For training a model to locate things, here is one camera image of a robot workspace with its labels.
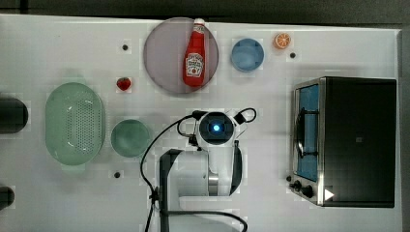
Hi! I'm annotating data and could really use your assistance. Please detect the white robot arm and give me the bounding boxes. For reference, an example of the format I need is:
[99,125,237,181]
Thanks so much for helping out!
[159,110,247,232]

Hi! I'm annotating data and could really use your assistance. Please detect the green mug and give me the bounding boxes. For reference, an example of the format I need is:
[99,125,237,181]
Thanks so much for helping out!
[110,119,151,158]

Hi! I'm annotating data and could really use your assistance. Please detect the red plush ketchup bottle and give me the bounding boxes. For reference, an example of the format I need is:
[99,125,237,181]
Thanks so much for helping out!
[183,18,205,87]

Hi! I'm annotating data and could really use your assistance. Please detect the blue bowl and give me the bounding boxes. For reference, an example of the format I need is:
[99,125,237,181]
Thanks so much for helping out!
[231,39,265,73]

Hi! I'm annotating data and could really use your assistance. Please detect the grey round plate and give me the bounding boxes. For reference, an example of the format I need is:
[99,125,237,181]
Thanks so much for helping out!
[143,17,220,94]

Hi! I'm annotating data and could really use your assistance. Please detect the red toy strawberry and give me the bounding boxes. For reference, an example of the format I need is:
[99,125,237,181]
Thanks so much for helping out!
[116,77,132,91]

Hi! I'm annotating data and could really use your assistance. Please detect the toy orange slice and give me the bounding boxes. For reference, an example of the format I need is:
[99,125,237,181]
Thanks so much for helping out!
[274,33,291,49]

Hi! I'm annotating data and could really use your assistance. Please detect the black toaster oven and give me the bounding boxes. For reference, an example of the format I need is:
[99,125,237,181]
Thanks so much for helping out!
[286,76,397,208]

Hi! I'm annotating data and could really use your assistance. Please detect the black cylinder at table edge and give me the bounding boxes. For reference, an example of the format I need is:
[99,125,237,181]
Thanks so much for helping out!
[0,98,29,134]

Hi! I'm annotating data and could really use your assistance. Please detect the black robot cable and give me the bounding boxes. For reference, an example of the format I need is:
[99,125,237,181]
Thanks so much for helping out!
[139,107,258,232]

